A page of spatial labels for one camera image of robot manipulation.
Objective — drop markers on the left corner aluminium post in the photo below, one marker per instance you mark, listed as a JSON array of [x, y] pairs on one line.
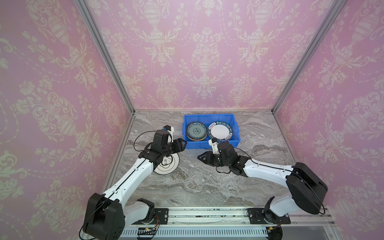
[[106, 56]]

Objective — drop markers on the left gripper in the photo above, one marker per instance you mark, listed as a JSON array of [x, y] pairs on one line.
[[179, 145]]

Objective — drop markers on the aluminium front rail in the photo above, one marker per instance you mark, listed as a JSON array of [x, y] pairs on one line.
[[232, 223]]

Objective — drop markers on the right corner aluminium post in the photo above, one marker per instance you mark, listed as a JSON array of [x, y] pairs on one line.
[[319, 35]]

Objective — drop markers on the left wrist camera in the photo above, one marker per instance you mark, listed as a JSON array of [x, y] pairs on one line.
[[170, 131]]

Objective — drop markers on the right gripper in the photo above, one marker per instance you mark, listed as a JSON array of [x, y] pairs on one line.
[[210, 159]]

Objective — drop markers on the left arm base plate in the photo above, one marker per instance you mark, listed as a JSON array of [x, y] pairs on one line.
[[160, 215]]

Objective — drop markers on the white plate black flower outline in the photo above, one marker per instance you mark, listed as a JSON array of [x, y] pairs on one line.
[[168, 165]]

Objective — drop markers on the large green-rim white plate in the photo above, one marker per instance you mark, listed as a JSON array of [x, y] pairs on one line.
[[220, 130]]

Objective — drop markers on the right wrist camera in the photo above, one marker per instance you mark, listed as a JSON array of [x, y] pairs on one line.
[[214, 142]]

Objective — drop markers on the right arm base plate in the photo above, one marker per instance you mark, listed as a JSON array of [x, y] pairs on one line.
[[258, 216]]

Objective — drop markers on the corner aluminium post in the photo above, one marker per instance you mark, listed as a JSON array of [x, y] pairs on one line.
[[106, 56], [319, 35]]

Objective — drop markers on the teal patterned plate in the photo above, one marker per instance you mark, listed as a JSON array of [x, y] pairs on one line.
[[197, 131]]

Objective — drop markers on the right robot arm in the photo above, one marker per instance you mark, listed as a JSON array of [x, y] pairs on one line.
[[306, 190]]

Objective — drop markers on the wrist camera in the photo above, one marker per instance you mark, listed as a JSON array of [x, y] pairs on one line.
[[170, 131], [214, 142]]

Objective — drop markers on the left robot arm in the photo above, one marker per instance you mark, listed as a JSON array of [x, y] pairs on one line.
[[107, 214]]

